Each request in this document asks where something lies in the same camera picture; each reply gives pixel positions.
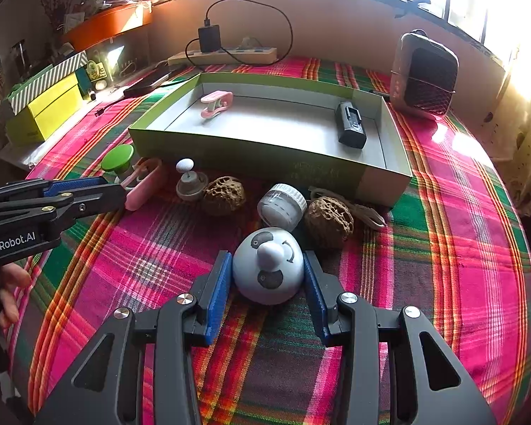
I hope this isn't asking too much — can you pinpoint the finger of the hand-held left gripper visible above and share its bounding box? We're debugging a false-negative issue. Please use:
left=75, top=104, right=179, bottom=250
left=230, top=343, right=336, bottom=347
left=0, top=183, right=128, bottom=231
left=0, top=176, right=109, bottom=203

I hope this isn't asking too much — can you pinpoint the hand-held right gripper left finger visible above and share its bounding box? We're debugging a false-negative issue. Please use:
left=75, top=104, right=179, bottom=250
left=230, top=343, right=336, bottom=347
left=34, top=250, right=234, bottom=425

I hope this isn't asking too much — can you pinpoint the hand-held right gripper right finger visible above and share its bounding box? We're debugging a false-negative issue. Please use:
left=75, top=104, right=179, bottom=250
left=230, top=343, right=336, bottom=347
left=302, top=250, right=498, bottom=425

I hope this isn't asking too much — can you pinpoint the green-topped white massager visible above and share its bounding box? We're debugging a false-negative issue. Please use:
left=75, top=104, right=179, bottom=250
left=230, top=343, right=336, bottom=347
left=101, top=145, right=136, bottom=184

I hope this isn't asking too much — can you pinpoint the pink plastic clip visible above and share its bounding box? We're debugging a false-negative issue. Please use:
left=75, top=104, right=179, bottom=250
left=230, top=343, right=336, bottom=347
left=199, top=91, right=234, bottom=120
left=119, top=158, right=166, bottom=211

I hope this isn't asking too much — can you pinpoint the white panda dome toy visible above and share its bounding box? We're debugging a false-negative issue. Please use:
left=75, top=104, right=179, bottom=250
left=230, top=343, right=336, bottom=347
left=232, top=227, right=306, bottom=305

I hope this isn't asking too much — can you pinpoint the brown carved walnut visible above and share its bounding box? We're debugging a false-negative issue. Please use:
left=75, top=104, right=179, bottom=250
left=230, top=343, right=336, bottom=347
left=202, top=176, right=247, bottom=217
left=303, top=197, right=355, bottom=249

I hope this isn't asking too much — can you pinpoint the grey massager with white knob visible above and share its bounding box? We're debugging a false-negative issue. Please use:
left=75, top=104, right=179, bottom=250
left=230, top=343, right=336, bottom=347
left=175, top=158, right=209, bottom=201

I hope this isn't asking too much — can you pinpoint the clear jar with white lid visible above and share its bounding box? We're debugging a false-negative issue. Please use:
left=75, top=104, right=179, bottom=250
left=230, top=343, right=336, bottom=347
left=257, top=183, right=308, bottom=231

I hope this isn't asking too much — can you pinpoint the green cardboard box tray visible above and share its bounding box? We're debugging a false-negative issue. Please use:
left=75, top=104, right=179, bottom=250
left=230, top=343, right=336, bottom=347
left=128, top=72, right=413, bottom=208

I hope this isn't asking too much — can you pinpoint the person's left hand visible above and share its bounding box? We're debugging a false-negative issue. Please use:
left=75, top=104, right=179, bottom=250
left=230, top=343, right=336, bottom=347
left=0, top=261, right=33, bottom=329

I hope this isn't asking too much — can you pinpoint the yellow-green box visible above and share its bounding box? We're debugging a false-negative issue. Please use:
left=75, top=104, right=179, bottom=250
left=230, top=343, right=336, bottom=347
left=4, top=72, right=89, bottom=145

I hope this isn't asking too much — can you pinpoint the green white striped box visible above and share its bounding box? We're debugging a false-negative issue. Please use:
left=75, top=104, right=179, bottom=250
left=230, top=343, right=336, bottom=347
left=6, top=51, right=89, bottom=116

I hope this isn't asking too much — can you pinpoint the teal box with label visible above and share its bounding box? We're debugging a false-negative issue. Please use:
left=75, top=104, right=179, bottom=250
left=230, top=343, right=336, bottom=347
left=86, top=59, right=109, bottom=86

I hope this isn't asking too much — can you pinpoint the black phone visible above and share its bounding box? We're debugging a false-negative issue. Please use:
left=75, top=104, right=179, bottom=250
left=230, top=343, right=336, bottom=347
left=123, top=68, right=173, bottom=98

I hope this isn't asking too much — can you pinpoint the orange planter box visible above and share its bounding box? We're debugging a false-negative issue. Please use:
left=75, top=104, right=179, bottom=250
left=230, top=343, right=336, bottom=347
left=62, top=2, right=153, bottom=51

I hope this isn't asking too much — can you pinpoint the black rectangular device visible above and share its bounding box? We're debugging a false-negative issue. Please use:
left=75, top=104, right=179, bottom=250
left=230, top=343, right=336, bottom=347
left=333, top=101, right=368, bottom=150

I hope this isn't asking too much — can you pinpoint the black charger adapter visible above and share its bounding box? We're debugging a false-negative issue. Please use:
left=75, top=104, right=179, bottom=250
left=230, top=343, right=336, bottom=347
left=198, top=24, right=222, bottom=54

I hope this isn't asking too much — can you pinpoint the cream power strip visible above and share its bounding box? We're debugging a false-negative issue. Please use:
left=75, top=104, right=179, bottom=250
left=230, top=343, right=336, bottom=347
left=167, top=45, right=278, bottom=67

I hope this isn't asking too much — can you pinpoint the grey portable space heater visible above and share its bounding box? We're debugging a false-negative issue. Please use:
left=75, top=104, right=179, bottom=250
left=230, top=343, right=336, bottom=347
left=389, top=30, right=460, bottom=118

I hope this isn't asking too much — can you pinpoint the cream patterned curtain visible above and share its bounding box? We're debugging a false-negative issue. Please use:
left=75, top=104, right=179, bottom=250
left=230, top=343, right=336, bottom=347
left=482, top=31, right=531, bottom=217

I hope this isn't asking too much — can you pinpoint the white coiled cable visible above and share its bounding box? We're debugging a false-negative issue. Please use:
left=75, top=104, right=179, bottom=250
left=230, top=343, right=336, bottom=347
left=309, top=186, right=388, bottom=231

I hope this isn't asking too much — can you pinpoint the black charger cable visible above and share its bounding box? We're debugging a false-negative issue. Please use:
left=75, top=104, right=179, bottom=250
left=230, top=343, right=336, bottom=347
left=185, top=0, right=293, bottom=68

